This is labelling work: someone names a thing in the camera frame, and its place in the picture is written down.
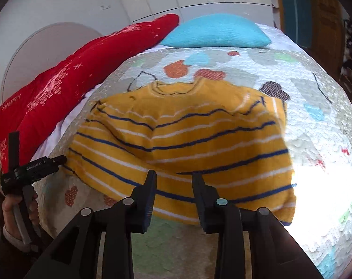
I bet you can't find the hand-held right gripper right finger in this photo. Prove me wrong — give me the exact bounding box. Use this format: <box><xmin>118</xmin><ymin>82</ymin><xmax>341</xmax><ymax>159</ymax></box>
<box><xmin>192</xmin><ymin>172</ymin><xmax>325</xmax><ymax>279</ymax></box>

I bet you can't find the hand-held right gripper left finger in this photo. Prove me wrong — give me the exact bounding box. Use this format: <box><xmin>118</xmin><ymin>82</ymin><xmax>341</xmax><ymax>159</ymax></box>
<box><xmin>24</xmin><ymin>170</ymin><xmax>158</xmax><ymax>279</ymax></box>

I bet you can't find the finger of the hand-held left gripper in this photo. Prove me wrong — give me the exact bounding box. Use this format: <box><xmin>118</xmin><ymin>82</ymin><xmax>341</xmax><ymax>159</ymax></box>
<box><xmin>47</xmin><ymin>156</ymin><xmax>67</xmax><ymax>166</ymax></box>

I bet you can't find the yellow striped shirt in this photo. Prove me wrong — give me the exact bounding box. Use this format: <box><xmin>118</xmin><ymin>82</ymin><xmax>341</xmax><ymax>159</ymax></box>
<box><xmin>62</xmin><ymin>81</ymin><xmax>297</xmax><ymax>226</ymax></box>

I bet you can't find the person's left forearm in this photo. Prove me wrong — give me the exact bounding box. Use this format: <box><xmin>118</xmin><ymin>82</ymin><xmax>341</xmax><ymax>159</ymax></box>
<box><xmin>0</xmin><ymin>225</ymin><xmax>53</xmax><ymax>279</ymax></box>

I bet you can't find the person's left hand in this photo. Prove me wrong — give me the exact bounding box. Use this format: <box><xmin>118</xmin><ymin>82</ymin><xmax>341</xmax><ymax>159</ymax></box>
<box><xmin>2</xmin><ymin>190</ymin><xmax>43</xmax><ymax>240</ymax></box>

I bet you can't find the red snowflake pillow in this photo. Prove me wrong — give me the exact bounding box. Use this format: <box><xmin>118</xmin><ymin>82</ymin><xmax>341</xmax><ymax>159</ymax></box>
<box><xmin>0</xmin><ymin>13</ymin><xmax>180</xmax><ymax>175</ymax></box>

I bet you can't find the heart patterned quilt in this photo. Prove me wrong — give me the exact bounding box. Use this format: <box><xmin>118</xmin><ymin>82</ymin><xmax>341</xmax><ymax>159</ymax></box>
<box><xmin>33</xmin><ymin>23</ymin><xmax>352</xmax><ymax>279</ymax></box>

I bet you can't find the turquoise knitted pillow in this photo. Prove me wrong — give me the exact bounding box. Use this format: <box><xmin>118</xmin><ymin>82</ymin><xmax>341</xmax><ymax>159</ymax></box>
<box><xmin>159</xmin><ymin>13</ymin><xmax>272</xmax><ymax>49</ymax></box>

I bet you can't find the wooden door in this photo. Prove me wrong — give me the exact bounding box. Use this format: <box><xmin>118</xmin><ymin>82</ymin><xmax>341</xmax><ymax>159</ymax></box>
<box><xmin>273</xmin><ymin>0</ymin><xmax>343</xmax><ymax>79</ymax></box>

